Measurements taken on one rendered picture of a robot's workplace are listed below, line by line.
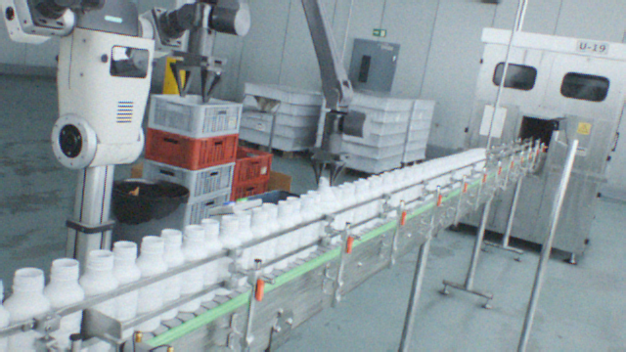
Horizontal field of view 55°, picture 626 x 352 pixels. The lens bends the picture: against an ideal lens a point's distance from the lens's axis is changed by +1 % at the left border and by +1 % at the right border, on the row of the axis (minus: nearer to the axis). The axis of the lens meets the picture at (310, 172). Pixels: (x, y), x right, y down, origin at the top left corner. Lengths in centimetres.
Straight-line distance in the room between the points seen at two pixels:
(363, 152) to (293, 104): 133
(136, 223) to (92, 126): 173
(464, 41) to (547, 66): 596
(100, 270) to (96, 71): 82
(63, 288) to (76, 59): 91
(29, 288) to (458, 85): 1133
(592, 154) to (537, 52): 110
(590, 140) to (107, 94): 505
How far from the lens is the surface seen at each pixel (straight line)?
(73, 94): 176
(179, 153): 407
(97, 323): 99
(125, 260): 104
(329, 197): 164
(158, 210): 339
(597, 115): 613
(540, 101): 617
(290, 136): 889
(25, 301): 92
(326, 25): 165
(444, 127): 1203
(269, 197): 249
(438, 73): 1209
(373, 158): 825
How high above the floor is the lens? 152
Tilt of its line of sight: 11 degrees down
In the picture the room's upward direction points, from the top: 10 degrees clockwise
